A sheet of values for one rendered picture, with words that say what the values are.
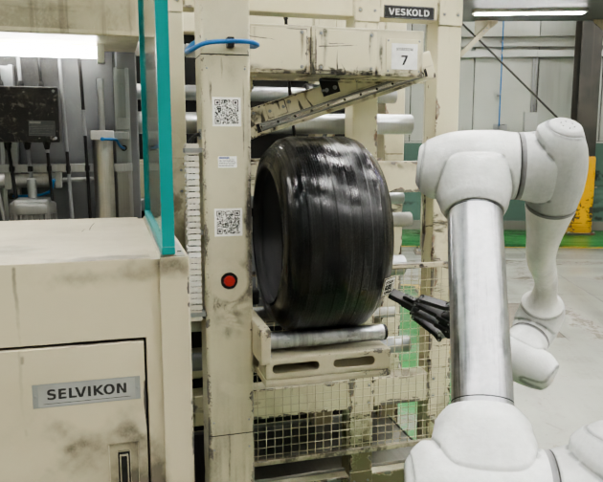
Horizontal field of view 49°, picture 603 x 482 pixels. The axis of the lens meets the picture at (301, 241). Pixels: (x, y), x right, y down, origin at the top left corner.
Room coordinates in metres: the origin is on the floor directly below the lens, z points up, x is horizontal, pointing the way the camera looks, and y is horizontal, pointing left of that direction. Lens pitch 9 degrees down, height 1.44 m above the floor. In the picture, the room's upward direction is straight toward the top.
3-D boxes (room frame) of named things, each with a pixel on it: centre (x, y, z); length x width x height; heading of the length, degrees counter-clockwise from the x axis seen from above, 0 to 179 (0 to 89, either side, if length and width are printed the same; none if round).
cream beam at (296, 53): (2.24, -0.07, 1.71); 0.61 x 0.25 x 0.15; 106
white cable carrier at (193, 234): (1.79, 0.29, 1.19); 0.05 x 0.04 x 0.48; 16
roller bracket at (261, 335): (1.88, 0.14, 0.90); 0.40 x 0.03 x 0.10; 16
